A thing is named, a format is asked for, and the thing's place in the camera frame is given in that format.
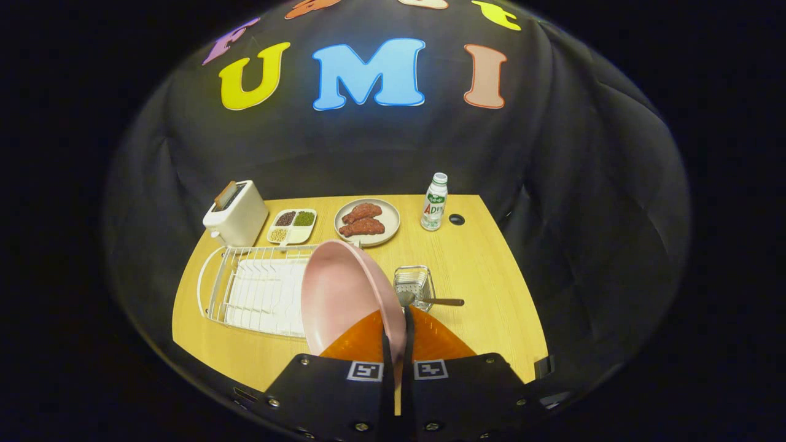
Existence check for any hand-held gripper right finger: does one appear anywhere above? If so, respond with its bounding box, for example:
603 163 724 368
402 305 529 442

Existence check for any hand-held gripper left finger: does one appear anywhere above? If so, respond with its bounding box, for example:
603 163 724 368
264 310 397 442

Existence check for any wooden-handled metal spoon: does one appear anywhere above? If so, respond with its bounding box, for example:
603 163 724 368
397 290 465 308

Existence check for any metal wire basket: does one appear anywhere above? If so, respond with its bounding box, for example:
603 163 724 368
393 265 437 312

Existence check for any pink plate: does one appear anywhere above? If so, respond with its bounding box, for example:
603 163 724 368
300 239 407 394

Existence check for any white wire dish rack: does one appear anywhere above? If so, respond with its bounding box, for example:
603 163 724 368
196 244 320 338

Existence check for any beige round plate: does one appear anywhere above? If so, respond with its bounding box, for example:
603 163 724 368
334 198 401 247

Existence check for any white drip tray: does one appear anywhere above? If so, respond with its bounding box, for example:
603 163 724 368
224 258 311 337

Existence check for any brown meat piece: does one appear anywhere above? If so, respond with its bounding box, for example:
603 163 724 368
338 218 386 238
342 203 383 224

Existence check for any white plastic drink bottle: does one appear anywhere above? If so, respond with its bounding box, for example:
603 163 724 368
421 173 448 231

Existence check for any white divided bean tray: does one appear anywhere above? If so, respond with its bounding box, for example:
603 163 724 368
267 208 317 246

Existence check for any white toaster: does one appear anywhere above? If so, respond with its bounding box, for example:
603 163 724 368
203 180 269 247

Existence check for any toast slice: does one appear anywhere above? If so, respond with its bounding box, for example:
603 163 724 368
214 180 238 209

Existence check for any black backdrop cloth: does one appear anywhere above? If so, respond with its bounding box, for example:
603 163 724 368
104 0 691 418

